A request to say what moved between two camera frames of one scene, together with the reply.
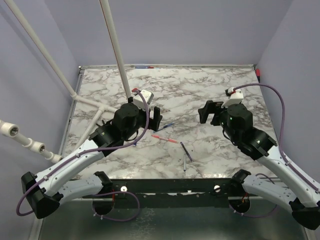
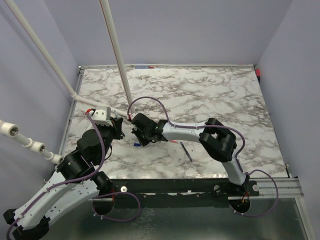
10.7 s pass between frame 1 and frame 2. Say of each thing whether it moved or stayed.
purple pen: stayed
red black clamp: stayed
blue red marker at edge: stayed
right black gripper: moved
